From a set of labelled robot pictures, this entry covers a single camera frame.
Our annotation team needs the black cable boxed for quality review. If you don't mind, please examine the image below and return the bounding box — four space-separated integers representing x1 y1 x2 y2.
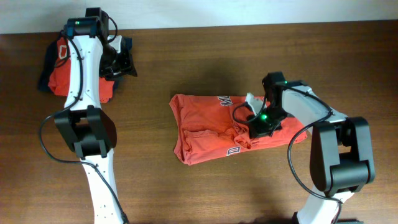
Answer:
231 86 343 224
37 15 130 224

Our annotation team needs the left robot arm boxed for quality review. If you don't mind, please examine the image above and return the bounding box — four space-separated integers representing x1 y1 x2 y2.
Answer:
53 7 137 223

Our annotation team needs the right black cable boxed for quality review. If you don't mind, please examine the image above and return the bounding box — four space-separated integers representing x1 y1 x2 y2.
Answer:
231 86 343 224

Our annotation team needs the salmon red t-shirt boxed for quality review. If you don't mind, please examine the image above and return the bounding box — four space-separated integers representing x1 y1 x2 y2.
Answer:
169 94 303 166

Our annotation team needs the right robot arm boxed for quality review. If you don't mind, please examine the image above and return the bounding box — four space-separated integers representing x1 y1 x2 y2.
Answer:
243 72 376 224

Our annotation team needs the folded navy blue garment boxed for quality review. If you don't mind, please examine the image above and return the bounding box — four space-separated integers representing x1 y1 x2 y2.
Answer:
37 32 132 93

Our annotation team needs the left black cable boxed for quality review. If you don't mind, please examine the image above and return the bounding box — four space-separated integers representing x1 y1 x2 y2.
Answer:
37 15 130 224

